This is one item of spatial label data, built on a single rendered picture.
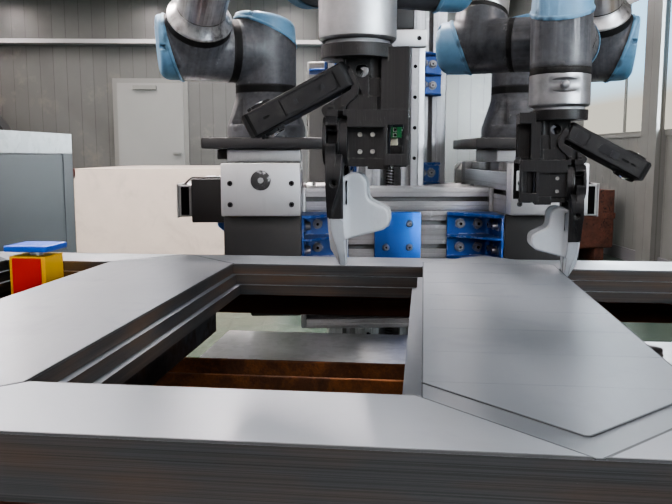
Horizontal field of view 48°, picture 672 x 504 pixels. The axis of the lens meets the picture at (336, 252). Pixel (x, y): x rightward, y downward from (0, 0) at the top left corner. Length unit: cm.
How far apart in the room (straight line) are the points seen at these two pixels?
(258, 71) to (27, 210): 49
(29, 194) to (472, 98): 1098
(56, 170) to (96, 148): 1076
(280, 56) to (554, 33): 61
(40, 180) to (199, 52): 40
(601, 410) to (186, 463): 24
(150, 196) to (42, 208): 557
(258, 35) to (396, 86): 74
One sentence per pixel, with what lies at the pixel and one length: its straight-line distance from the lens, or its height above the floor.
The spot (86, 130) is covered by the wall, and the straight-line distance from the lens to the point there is 1241.
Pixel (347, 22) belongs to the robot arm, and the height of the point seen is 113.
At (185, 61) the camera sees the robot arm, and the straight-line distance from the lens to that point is 141.
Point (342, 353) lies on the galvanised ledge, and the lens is 127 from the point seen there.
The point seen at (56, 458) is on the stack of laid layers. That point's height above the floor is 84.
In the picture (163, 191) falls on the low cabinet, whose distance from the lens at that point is 707.
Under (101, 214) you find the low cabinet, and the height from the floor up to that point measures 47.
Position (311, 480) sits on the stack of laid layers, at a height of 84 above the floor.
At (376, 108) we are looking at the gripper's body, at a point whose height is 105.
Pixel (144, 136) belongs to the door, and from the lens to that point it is 1214.
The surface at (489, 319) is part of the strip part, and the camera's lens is 72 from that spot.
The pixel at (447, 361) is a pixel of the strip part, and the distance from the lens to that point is 57.
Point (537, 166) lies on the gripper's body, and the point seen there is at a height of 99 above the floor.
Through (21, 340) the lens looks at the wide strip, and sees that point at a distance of 68.
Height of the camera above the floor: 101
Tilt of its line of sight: 7 degrees down
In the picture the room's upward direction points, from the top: straight up
